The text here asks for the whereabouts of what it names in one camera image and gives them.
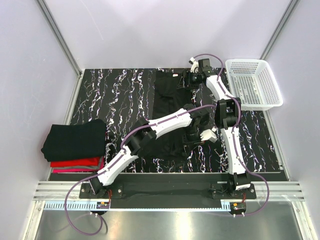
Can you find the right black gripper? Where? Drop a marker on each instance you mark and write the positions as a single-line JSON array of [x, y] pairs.
[[186, 75]]

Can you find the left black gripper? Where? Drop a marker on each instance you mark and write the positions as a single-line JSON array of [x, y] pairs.
[[187, 144]]

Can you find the black t shirt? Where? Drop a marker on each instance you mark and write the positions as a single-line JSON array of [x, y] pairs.
[[169, 97], [75, 142]]

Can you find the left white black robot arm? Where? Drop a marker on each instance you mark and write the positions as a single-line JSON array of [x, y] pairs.
[[139, 141]]

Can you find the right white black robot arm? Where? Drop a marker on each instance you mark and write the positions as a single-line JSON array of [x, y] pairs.
[[227, 119]]

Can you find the white plastic basket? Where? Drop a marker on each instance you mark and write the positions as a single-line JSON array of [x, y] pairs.
[[253, 81]]

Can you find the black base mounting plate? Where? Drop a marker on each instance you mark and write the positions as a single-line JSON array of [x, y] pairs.
[[209, 185]]

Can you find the folded grey t shirt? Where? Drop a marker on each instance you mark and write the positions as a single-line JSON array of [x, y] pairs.
[[88, 163]]

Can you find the folded red t shirt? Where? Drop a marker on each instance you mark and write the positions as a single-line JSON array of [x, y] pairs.
[[62, 164]]

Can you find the folded black t shirt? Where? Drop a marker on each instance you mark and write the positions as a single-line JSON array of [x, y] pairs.
[[75, 142]]

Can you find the folded pink t shirt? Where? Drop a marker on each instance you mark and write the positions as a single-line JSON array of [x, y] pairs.
[[73, 170]]

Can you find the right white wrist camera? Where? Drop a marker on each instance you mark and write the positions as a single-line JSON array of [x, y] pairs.
[[194, 65]]

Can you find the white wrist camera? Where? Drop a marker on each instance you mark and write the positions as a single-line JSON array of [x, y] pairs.
[[194, 65], [209, 135]]

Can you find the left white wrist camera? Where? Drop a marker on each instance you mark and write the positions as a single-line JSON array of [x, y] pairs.
[[209, 135]]

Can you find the aluminium front rail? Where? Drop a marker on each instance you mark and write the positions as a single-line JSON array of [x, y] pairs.
[[278, 190]]

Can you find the white slotted cable duct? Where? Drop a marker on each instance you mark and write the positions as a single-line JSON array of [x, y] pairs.
[[105, 206]]

